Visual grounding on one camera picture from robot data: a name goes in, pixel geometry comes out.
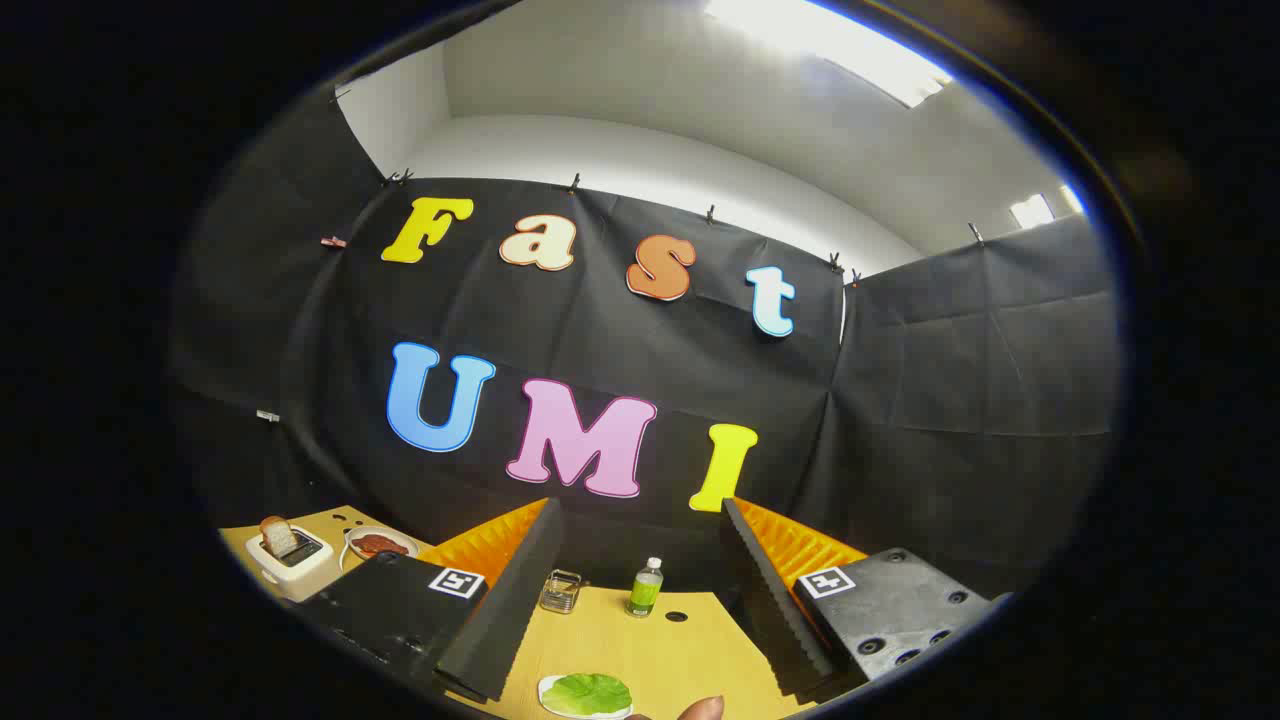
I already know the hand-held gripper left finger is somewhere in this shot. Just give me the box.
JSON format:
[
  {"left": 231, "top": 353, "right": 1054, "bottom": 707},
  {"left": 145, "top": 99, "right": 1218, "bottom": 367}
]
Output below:
[{"left": 298, "top": 497, "right": 566, "bottom": 704}]

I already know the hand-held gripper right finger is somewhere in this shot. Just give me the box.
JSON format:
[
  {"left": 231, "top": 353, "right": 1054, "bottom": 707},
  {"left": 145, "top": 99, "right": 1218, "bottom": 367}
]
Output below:
[{"left": 722, "top": 496, "right": 1013, "bottom": 698}]

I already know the green lettuce leaf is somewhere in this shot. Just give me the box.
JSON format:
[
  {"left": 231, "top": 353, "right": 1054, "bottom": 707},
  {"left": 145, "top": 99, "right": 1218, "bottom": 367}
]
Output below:
[{"left": 543, "top": 673, "right": 633, "bottom": 717}]

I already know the white square plate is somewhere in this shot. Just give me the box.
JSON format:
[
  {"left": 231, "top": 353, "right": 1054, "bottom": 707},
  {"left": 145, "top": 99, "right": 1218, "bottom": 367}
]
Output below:
[{"left": 538, "top": 673, "right": 634, "bottom": 720}]

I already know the green label plastic bottle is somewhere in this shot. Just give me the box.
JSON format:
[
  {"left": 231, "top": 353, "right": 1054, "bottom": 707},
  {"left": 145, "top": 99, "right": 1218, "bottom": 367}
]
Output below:
[{"left": 626, "top": 557, "right": 665, "bottom": 618}]

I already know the white round plate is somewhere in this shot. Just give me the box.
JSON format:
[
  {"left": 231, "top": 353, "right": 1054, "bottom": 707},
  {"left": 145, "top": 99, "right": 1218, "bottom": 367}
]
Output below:
[{"left": 343, "top": 526, "right": 421, "bottom": 563}]

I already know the white toaster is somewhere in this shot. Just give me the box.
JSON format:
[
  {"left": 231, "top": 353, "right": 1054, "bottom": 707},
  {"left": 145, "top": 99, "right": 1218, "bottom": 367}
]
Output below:
[{"left": 245, "top": 527, "right": 344, "bottom": 603}]

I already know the black backdrop cloth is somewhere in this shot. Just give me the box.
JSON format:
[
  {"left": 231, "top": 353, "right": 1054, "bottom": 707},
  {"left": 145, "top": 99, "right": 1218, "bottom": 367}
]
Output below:
[{"left": 170, "top": 85, "right": 1121, "bottom": 601}]

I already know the large ceiling light panel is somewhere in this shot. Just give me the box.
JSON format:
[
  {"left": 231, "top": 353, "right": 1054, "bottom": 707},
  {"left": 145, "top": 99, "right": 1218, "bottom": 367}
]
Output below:
[{"left": 703, "top": 0, "right": 954, "bottom": 109}]

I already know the metal wire utensil holder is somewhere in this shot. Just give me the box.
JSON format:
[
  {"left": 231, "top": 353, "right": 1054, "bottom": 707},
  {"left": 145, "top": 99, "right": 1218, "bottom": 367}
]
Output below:
[{"left": 540, "top": 569, "right": 584, "bottom": 614}]

